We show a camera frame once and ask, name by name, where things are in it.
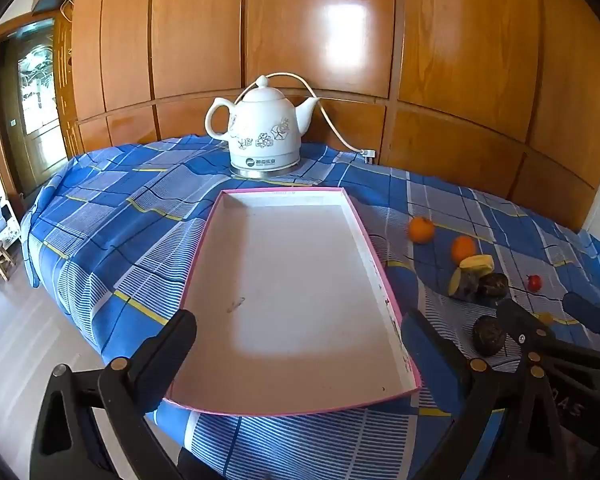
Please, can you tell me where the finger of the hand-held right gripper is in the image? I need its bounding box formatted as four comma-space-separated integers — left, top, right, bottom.
562, 291, 600, 338
496, 299, 581, 367

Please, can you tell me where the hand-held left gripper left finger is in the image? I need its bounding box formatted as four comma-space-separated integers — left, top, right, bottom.
32, 308, 198, 480

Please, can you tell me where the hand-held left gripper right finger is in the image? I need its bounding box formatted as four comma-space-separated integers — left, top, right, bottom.
401, 308, 570, 480

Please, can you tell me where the large dark dried fruit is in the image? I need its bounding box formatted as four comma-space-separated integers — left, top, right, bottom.
472, 316, 507, 357

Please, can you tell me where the small dark dried fruit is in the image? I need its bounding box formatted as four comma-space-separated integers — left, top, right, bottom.
480, 272, 510, 305

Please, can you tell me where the purple-skinned yam piece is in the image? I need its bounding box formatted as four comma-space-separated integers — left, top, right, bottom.
448, 266, 483, 302

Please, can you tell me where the peeled yellow yam piece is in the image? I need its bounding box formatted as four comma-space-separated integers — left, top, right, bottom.
459, 254, 496, 275

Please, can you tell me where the orange tangerine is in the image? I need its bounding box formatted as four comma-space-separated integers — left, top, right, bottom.
451, 235, 477, 265
408, 216, 436, 245

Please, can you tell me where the pink-edged white cardboard tray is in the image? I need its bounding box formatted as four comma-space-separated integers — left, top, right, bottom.
162, 187, 423, 417

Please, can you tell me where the person's dark clothing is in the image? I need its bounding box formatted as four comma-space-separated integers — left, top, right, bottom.
177, 447, 228, 480

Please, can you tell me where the blue plaid cloth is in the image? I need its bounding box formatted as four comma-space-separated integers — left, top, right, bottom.
20, 134, 600, 480

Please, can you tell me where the silver kettle base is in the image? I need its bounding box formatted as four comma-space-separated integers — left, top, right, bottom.
230, 157, 302, 179

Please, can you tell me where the white plastic furniture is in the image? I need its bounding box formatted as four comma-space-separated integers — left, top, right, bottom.
0, 197, 21, 251

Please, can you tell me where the white floral ceramic kettle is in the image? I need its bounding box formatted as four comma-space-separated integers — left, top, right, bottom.
205, 75, 321, 171

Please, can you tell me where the wooden wardrobe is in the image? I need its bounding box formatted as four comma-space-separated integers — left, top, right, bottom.
67, 0, 600, 231

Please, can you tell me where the wooden glass door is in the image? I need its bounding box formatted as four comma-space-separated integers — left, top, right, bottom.
0, 17, 72, 196

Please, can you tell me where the white power cord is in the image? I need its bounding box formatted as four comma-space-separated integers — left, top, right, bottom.
237, 72, 366, 153

